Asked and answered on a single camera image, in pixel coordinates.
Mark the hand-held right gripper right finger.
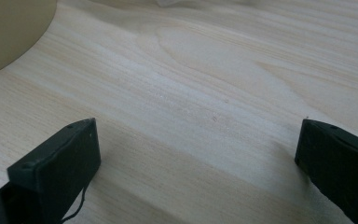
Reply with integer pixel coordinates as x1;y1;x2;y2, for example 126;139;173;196
294;119;358;224

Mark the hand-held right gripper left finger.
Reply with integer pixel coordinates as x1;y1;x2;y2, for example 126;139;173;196
0;118;103;224

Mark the cream perforated drain basket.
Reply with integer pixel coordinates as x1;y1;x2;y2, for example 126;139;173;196
0;0;59;80

